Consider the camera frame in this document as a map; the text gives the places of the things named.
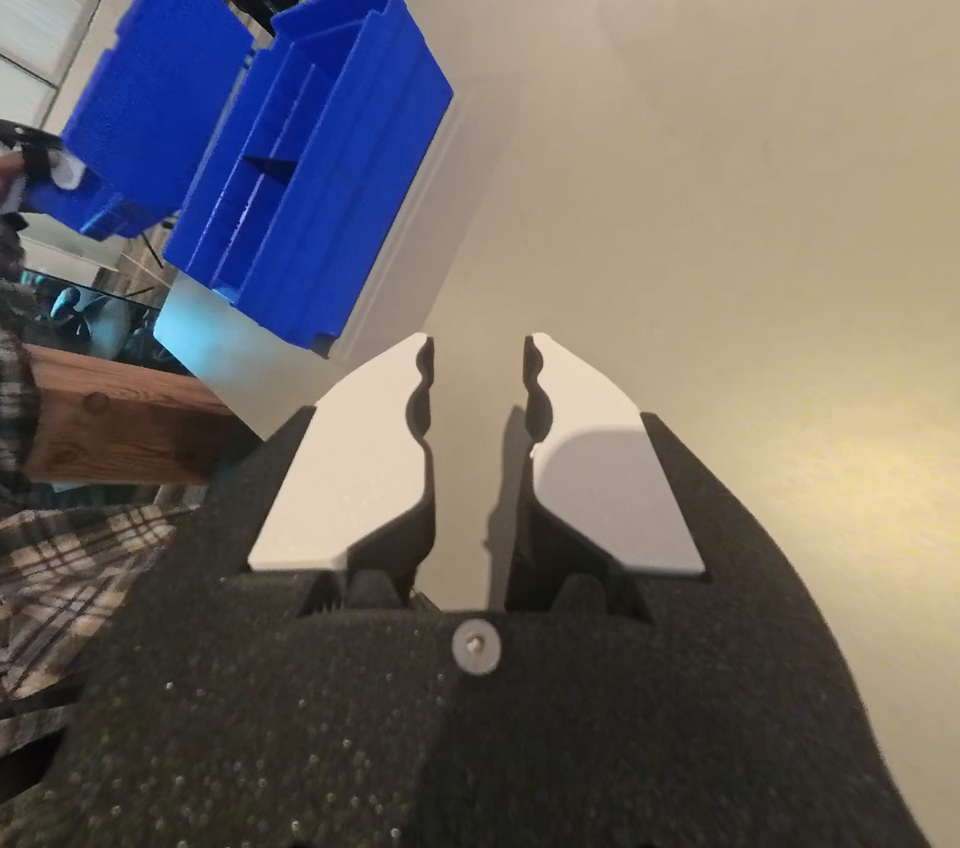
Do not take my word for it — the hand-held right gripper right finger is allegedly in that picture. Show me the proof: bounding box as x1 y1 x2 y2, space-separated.
506 330 708 613

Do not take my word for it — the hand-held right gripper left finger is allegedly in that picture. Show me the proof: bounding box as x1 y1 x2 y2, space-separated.
246 332 438 587

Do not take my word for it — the blue plastic bin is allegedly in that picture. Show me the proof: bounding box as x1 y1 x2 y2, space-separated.
58 0 256 242
162 0 456 360

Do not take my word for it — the person's plaid shirt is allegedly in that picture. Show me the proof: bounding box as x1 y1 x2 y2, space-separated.
0 499 198 703

